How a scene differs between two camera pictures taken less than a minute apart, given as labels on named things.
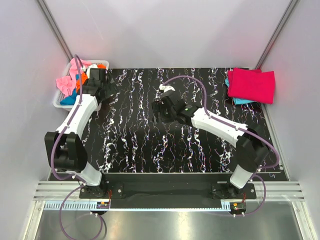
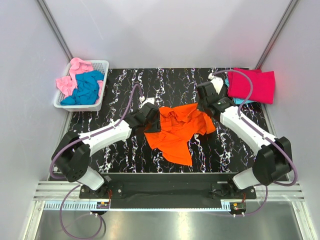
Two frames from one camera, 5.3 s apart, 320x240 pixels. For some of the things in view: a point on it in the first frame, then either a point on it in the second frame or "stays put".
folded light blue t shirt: x=239 y=100 stays put
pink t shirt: x=67 y=84 stays put
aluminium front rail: x=276 y=190 stays put
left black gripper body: x=105 y=85 to x=152 y=126
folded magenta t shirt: x=251 y=84 stays put
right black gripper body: x=167 y=116 to x=201 y=105
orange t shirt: x=84 y=77 to x=179 y=124
